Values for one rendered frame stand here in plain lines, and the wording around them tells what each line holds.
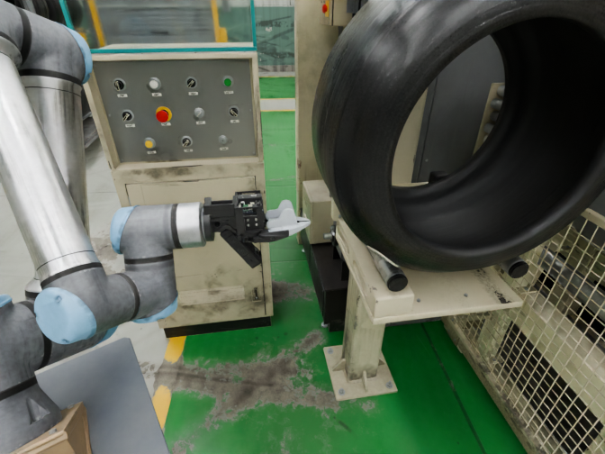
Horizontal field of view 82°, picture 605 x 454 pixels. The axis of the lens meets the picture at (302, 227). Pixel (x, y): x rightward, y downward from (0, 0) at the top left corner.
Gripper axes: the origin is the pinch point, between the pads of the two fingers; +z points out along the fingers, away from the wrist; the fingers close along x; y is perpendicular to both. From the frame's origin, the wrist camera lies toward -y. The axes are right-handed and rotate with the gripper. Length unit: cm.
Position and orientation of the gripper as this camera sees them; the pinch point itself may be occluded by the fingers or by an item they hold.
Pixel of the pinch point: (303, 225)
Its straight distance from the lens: 74.1
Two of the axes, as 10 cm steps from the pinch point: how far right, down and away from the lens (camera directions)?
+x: -1.5, -5.3, 8.4
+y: 0.1, -8.5, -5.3
